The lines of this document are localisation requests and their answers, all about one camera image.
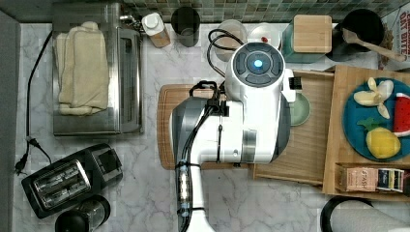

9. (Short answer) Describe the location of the bamboo drawer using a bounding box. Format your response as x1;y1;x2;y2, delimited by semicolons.
251;71;335;186

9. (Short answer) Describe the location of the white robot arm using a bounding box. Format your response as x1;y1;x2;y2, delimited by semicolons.
169;42;292;232

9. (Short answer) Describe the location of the stainless steel toaster oven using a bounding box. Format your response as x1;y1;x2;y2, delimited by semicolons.
52;1;143;136

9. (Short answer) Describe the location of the clear glass jar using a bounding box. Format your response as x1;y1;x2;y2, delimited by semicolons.
215;19;248;62

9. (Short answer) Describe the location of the green ceramic bowl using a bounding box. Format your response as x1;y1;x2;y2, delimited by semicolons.
290;93;310;127

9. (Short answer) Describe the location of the dark grey cup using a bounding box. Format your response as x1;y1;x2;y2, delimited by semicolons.
171;7;200;47

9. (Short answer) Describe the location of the clear lid with red knob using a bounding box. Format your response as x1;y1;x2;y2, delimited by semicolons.
248;23;281;48

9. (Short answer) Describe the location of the white cap spice bottle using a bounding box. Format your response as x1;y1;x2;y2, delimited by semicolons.
142;13;170;47

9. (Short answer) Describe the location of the green canister with wooden lid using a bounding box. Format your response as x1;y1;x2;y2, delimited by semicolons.
282;14;333;64

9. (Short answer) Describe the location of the beige folded towel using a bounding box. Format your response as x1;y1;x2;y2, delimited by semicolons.
53;21;109;116

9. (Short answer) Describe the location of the bamboo organizer shelf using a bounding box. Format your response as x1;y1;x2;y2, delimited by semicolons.
322;65;410;202

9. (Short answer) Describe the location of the blue plate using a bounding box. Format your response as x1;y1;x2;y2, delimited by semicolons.
342;77;409;161

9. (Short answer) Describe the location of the black coffee grinder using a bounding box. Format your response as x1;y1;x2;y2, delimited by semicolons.
55;195;111;232

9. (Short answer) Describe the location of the wooden spoon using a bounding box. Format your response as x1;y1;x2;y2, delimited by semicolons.
342;28;407;62

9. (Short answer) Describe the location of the black two-slot toaster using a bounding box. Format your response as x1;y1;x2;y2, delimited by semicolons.
21;143;123;218

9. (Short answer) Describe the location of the toy peeled banana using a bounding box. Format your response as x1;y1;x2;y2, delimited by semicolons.
353;77;394;119

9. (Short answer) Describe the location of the toy yellow pineapple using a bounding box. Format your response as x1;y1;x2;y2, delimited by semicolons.
357;117;401;159

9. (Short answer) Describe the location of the black utensil holder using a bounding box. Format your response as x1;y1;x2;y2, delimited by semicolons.
326;9;385;62

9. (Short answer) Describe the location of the dark tea box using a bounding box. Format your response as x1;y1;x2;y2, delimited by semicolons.
376;168;404;192

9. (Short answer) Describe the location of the toy watermelon slice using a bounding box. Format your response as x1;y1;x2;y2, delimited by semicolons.
394;93;410;137

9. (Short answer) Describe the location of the colourful snack package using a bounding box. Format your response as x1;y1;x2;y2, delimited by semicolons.
378;4;410;73

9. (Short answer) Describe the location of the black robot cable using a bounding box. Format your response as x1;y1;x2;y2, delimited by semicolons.
206;28;246;78

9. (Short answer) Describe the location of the black power cord with plug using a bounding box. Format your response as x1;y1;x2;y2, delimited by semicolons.
14;30;54;177

